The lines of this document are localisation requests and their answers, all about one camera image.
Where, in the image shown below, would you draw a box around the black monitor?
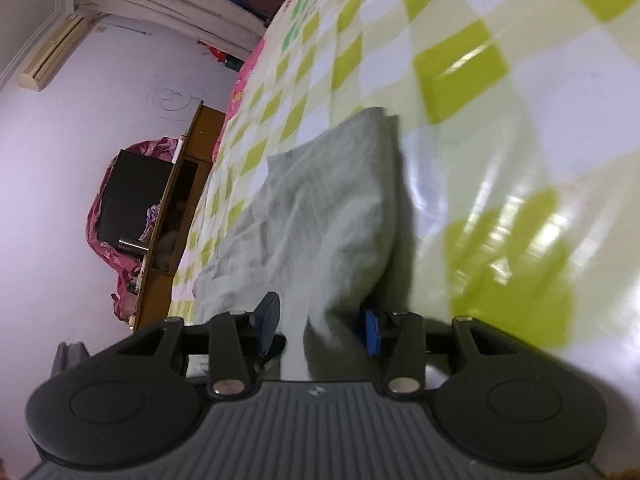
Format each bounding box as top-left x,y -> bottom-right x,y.
96,149 -> 173,243

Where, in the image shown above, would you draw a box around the grey cloth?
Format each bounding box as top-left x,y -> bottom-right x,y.
154,230 -> 177,272

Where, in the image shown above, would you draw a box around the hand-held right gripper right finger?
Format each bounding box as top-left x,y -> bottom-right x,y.
365,308 -> 508,402

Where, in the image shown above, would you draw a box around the purple cloth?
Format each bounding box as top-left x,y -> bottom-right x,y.
139,200 -> 163,242

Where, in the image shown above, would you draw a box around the pink cloth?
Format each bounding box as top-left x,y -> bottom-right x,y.
86,136 -> 183,321

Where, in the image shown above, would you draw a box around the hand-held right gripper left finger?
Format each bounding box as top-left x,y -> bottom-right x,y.
115,292 -> 280,401

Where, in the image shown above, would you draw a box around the grey object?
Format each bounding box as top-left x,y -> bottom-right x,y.
52,341 -> 88,376

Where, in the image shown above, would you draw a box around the beige wall air conditioner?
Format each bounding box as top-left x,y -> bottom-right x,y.
19,14 -> 98,92

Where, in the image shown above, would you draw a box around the light green pants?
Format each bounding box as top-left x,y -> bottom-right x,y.
192,106 -> 406,381

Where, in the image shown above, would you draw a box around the red ornament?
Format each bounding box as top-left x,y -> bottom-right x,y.
200,42 -> 231,63

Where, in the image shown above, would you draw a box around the beige curtain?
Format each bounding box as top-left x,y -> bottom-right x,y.
75,0 -> 266,61

